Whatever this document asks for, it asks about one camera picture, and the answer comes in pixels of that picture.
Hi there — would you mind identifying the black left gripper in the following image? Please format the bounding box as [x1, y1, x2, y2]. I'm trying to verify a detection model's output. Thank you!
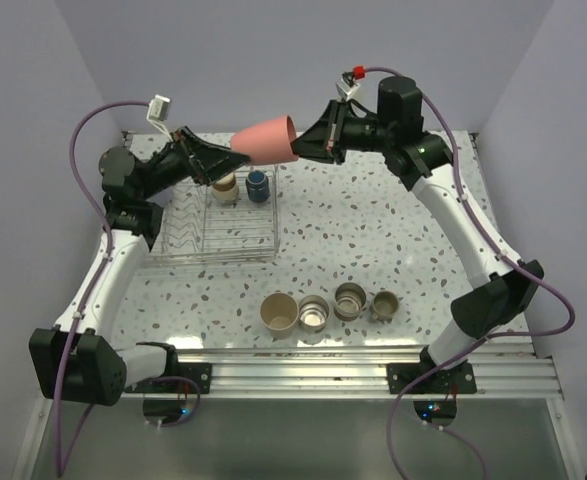
[139, 126, 250, 201]

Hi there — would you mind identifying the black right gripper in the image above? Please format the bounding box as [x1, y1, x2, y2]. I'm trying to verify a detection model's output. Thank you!
[285, 97, 394, 166]

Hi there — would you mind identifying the dark blue ceramic mug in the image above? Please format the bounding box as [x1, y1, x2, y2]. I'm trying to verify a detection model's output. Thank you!
[245, 170, 270, 204]

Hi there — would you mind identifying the pink plastic cup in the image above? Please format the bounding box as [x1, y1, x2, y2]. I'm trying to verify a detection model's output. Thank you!
[230, 115, 298, 165]

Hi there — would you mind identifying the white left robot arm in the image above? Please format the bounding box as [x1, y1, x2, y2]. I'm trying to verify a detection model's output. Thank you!
[29, 127, 250, 406]

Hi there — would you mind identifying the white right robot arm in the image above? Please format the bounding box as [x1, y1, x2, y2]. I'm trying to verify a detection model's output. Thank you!
[291, 71, 544, 393]

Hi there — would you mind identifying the steel cup front right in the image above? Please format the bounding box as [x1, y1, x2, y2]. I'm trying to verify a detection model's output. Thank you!
[334, 282, 367, 321]

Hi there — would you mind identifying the steel cup front left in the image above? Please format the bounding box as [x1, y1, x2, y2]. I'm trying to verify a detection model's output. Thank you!
[298, 295, 330, 333]

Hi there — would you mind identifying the beige plastic cup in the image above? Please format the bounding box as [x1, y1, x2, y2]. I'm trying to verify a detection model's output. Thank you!
[260, 292, 299, 340]

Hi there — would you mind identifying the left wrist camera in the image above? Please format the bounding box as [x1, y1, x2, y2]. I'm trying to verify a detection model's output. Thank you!
[146, 95, 172, 140]

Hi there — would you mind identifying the steel wire dish rack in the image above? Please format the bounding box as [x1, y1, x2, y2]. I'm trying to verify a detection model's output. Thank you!
[143, 166, 279, 268]

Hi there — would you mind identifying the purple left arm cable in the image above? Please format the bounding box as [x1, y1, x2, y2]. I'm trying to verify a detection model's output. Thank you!
[52, 98, 154, 479]

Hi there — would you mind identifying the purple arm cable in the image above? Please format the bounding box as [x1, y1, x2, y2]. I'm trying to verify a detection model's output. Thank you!
[52, 98, 154, 479]
[365, 66, 574, 480]

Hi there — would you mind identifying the small olive handled cup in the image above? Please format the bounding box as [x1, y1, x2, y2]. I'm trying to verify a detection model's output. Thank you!
[370, 291, 400, 322]

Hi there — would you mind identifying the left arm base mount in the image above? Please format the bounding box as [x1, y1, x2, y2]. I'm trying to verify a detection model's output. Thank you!
[124, 362, 213, 395]

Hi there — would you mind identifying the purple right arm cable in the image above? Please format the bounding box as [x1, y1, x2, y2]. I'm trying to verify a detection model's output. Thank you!
[365, 66, 574, 480]

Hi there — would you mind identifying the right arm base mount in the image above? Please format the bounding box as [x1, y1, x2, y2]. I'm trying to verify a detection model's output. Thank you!
[386, 361, 478, 395]

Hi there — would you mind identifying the aluminium rail table edge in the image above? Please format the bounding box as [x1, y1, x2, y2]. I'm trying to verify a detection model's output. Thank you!
[37, 344, 559, 400]

